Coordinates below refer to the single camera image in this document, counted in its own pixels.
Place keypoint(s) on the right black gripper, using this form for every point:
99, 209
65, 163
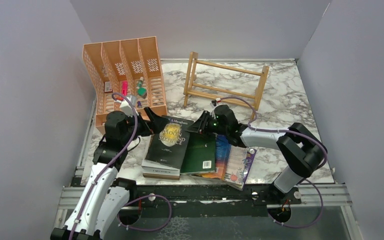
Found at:
198, 126

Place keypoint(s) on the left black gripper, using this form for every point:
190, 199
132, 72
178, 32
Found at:
154, 125

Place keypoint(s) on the black Moon and Sixpence book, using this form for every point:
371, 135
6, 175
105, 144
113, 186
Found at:
168, 148

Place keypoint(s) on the dark green book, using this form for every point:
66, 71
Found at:
200, 154

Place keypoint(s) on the white Afternoon tea book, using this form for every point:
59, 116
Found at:
151, 167

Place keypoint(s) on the white Decorate Furniture book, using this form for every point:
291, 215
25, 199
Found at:
161, 176

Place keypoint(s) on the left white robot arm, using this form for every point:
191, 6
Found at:
92, 216

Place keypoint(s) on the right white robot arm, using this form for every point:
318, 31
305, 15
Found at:
303, 152

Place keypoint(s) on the blue orange book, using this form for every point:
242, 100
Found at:
223, 148

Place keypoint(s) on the green glue bottle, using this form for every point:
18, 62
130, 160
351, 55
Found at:
141, 91

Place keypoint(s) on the pink highlighter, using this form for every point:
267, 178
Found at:
123, 90

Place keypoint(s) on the yellow book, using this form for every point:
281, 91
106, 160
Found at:
209, 176

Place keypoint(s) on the floral purple book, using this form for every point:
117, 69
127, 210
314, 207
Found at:
239, 164

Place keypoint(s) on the wooden book rack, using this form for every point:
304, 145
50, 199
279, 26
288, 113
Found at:
211, 80

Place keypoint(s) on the small red white box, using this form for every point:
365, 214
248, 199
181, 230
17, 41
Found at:
107, 87

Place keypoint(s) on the orange plastic file organizer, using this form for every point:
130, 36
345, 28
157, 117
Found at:
125, 60

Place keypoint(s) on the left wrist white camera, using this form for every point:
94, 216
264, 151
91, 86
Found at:
128, 103

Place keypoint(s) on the black metal base rail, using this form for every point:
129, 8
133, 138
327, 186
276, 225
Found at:
194, 201

